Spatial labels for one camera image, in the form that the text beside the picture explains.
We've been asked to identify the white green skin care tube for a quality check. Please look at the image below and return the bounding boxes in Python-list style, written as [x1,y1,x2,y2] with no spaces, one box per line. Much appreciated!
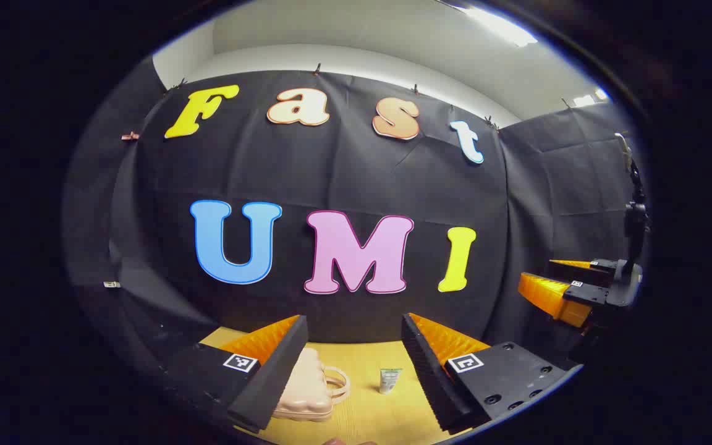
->
[379,368,403,395]

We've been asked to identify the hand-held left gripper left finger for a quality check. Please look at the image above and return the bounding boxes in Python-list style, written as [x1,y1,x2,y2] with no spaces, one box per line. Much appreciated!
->
[164,314,309,433]

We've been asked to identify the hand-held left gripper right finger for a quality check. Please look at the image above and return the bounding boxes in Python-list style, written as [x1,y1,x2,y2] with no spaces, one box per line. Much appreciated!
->
[400,313,582,435]

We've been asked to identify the black backdrop cloth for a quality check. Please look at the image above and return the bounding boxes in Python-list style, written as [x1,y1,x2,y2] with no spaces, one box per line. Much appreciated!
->
[62,59,647,378]

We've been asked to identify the ceiling light panel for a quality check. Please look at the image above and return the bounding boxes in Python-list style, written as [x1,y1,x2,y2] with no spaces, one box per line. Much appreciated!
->
[572,87,610,107]

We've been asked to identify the pink suitcase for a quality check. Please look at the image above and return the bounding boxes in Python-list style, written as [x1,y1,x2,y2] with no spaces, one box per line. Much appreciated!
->
[273,347,352,423]

